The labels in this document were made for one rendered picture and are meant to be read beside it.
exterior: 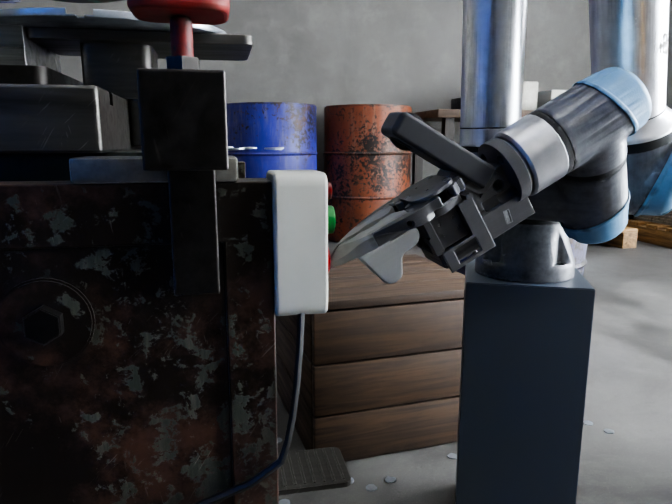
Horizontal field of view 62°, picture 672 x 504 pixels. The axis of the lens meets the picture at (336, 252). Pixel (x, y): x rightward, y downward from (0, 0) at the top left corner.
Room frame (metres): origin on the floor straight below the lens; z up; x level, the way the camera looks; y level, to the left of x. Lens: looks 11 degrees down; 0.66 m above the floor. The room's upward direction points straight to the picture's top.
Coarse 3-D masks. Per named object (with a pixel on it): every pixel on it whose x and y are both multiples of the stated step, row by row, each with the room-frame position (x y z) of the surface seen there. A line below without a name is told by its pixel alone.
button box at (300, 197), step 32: (288, 192) 0.51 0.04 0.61; (320, 192) 0.51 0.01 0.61; (288, 224) 0.51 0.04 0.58; (320, 224) 0.51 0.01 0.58; (288, 256) 0.51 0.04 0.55; (320, 256) 0.51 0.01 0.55; (288, 288) 0.51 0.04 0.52; (320, 288) 0.51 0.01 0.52; (288, 448) 0.51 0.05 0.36; (256, 480) 0.50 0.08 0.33
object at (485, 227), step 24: (504, 144) 0.57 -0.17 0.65; (504, 168) 0.57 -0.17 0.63; (408, 192) 0.58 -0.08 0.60; (432, 192) 0.54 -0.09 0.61; (456, 192) 0.54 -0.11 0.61; (480, 192) 0.57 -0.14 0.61; (504, 192) 0.58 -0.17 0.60; (528, 192) 0.57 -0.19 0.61; (456, 216) 0.55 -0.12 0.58; (480, 216) 0.55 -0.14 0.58; (504, 216) 0.57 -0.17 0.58; (528, 216) 0.58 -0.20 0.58; (432, 240) 0.55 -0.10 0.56; (456, 240) 0.55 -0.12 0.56; (480, 240) 0.55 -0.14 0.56; (456, 264) 0.54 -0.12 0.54
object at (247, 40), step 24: (48, 48) 0.73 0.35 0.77; (72, 48) 0.73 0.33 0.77; (96, 48) 0.69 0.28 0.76; (120, 48) 0.69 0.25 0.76; (144, 48) 0.70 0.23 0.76; (168, 48) 0.73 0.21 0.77; (216, 48) 0.73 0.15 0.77; (240, 48) 0.73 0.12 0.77; (96, 72) 0.69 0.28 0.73; (120, 72) 0.69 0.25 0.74; (120, 96) 0.69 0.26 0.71
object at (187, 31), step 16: (128, 0) 0.41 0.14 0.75; (144, 0) 0.40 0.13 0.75; (160, 0) 0.41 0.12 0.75; (176, 0) 0.41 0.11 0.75; (192, 0) 0.41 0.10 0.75; (208, 0) 0.41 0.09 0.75; (224, 0) 0.42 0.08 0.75; (144, 16) 0.44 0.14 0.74; (160, 16) 0.44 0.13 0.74; (176, 16) 0.43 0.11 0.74; (192, 16) 0.44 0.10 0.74; (208, 16) 0.44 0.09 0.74; (224, 16) 0.44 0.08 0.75; (176, 32) 0.43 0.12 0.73; (192, 32) 0.44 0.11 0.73; (176, 48) 0.43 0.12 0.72; (192, 48) 0.44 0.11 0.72
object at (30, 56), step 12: (0, 24) 0.65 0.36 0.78; (0, 36) 0.64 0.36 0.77; (12, 36) 0.65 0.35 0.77; (24, 36) 0.65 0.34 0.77; (0, 48) 0.64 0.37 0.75; (12, 48) 0.65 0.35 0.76; (24, 48) 0.65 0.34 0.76; (36, 48) 0.69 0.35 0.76; (0, 60) 0.64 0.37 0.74; (12, 60) 0.65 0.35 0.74; (24, 60) 0.65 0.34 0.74; (36, 60) 0.69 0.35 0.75; (48, 60) 0.74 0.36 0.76; (60, 72) 0.79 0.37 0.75
